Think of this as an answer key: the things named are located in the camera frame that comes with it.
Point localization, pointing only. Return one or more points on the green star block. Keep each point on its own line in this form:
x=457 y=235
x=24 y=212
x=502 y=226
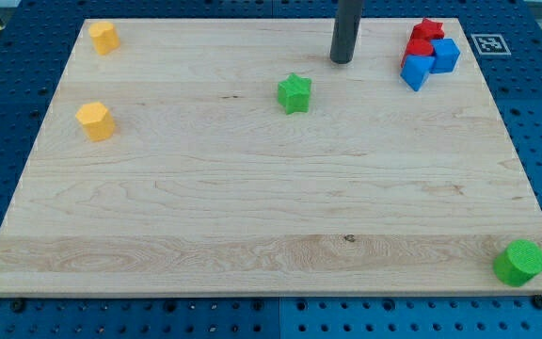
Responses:
x=294 y=93

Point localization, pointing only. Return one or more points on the blue cube block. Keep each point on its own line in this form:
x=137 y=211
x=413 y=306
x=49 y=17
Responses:
x=446 y=54
x=416 y=70

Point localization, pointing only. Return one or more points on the yellow hexagon block near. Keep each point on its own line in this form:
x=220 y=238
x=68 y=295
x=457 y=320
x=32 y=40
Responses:
x=96 y=121

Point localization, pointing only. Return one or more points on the yellow pentagon block far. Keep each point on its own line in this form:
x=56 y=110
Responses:
x=104 y=37

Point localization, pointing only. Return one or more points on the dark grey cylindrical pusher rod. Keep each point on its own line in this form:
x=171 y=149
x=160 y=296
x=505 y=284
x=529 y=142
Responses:
x=345 y=31

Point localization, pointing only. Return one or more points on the light wooden board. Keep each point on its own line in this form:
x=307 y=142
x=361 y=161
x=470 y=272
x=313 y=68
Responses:
x=207 y=188

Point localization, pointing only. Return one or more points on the green cylinder block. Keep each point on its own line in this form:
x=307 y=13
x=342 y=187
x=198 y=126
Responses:
x=520 y=262

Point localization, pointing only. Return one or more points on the blue cube block right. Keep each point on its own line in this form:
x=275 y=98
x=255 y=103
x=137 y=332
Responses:
x=446 y=54

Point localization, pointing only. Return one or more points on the red cylinder block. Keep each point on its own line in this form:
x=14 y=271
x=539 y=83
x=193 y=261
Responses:
x=417 y=47

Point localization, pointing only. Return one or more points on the red star block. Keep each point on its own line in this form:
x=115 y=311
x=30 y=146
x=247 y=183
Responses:
x=427 y=30

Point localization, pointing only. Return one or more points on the white fiducial marker tag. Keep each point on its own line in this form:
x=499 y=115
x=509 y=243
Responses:
x=490 y=44

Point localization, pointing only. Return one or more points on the blue cube block front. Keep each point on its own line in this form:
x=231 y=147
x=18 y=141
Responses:
x=416 y=70

